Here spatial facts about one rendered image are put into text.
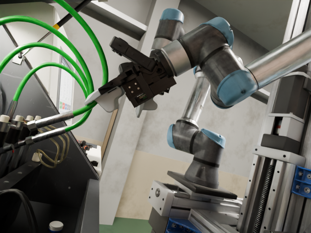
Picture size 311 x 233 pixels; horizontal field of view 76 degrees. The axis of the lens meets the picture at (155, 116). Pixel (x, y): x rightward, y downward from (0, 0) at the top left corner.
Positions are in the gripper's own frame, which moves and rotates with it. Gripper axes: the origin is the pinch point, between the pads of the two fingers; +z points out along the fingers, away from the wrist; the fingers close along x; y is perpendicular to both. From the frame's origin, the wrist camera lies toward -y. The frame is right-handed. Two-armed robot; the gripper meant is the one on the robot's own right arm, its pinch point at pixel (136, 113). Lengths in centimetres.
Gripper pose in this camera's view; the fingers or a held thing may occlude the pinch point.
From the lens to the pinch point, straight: 62.7
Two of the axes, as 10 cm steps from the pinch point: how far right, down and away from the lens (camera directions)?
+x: -2.7, 0.0, 9.6
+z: -2.8, 9.6, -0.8
